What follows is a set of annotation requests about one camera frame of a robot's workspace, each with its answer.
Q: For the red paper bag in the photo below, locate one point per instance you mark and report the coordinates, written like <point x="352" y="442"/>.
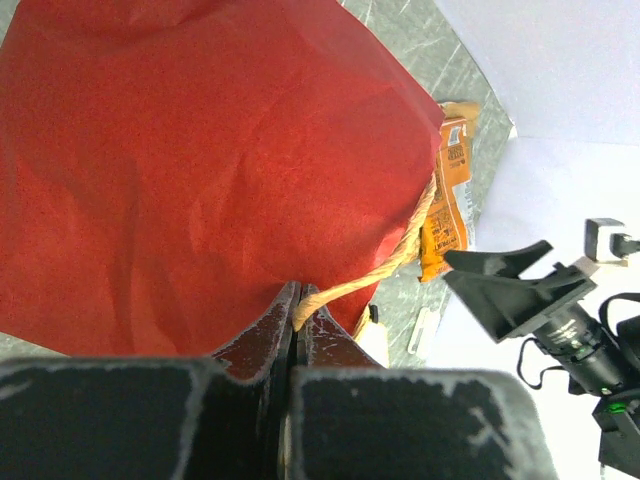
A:
<point x="167" y="166"/>

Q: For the white whiteboard eraser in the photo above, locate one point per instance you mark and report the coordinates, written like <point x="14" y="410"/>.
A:
<point x="424" y="332"/>

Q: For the small whiteboard orange frame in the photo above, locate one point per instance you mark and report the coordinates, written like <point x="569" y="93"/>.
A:
<point x="371" y="335"/>

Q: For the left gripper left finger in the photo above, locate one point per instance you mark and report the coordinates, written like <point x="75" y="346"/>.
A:
<point x="216" y="416"/>

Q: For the orange striped snack packet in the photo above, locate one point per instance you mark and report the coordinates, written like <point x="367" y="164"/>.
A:
<point x="449" y="223"/>

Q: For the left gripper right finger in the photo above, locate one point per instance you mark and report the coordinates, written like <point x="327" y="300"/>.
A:
<point x="350" y="418"/>

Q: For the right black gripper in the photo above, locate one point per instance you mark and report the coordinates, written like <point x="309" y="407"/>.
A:
<point x="547" y="309"/>

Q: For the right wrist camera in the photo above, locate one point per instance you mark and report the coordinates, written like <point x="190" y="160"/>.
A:
<point x="607" y="240"/>

